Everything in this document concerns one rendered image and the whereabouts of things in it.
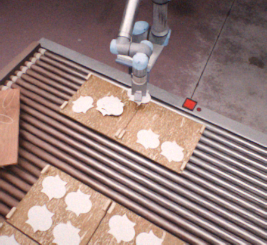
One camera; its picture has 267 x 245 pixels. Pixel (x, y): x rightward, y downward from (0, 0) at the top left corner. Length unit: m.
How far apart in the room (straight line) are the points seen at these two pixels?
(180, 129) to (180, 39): 2.07
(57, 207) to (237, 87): 2.34
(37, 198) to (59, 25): 2.68
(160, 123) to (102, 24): 2.30
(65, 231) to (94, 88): 0.89
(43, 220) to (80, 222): 0.18
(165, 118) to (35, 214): 0.90
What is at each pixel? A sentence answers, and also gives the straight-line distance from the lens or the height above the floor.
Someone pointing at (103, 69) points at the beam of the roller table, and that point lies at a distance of 2.09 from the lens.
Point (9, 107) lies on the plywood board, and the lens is 1.87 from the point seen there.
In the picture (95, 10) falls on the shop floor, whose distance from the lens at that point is 4.11.
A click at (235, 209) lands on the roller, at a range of 1.68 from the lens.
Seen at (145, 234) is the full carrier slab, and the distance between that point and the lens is 1.54.
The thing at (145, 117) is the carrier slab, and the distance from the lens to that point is 1.81.
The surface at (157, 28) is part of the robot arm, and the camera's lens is 1.98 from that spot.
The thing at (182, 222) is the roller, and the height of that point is 0.92.
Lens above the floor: 2.45
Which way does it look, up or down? 57 degrees down
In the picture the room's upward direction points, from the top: 1 degrees clockwise
